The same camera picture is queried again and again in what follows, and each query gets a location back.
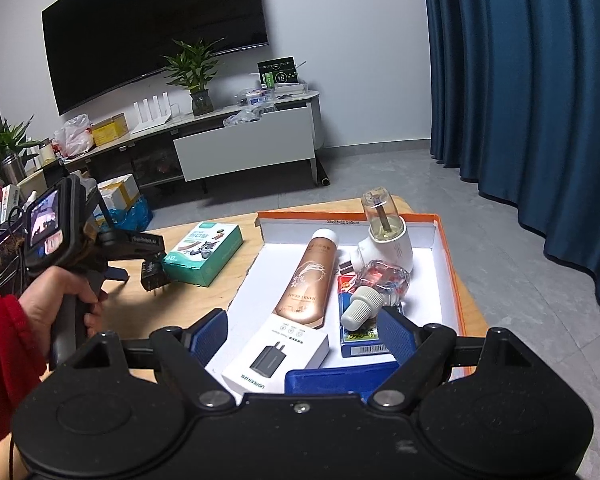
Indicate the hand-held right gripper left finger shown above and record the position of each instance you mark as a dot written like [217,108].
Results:
[207,334]

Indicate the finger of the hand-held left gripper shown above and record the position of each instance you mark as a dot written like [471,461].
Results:
[117,275]

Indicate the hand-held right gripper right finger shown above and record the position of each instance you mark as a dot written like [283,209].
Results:
[399,335]

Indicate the playing card box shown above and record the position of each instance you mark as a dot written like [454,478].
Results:
[365,337]

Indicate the black charger plug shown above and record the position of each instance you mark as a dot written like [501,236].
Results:
[152,275]

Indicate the clear glass refill bottle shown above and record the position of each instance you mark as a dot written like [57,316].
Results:
[380,280]

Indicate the orange cardboard box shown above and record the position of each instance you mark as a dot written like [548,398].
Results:
[430,280]

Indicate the white power adapter box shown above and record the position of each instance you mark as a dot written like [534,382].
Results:
[280,352]

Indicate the blue tin box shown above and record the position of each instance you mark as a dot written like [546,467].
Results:
[330,380]

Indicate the white mosquito repellent plug with bottle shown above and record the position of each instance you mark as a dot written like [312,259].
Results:
[387,245]

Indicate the rose gold cosmetic tube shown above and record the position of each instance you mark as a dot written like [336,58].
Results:
[305,280]

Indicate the person's left forearm red sleeve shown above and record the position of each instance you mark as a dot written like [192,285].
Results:
[2,370]

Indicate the person's left hand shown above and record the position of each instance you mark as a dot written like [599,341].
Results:
[42,302]

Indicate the blue packages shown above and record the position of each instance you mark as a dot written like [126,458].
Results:
[130,217]

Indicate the beige wooden box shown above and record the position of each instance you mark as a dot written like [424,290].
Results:
[45,180]

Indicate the green bandage box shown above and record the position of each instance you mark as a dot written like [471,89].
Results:
[205,250]

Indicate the steel pot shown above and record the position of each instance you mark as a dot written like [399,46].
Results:
[12,170]

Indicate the white plastic bag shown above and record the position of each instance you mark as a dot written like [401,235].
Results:
[72,137]

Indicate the yellow cardboard box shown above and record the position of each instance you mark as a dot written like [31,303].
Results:
[109,132]

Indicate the leafy green houseplant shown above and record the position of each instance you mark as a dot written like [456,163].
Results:
[5,140]

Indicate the white router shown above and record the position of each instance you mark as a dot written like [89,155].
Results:
[152,115]

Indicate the black cylinder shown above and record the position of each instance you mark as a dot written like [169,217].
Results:
[324,179]

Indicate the white television cabinet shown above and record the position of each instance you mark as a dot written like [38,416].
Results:
[250,145]

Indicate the potted bamboo plant in vase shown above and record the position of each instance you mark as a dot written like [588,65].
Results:
[197,72]

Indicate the pile of clear plastic bags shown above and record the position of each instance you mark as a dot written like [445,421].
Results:
[242,117]

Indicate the black television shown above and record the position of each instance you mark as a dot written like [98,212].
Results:
[150,25]

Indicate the small boxes on cabinet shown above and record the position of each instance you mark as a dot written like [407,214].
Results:
[255,97]

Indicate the green and black box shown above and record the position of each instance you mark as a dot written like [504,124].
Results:
[278,72]

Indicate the blue curtain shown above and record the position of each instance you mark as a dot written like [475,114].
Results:
[520,85]

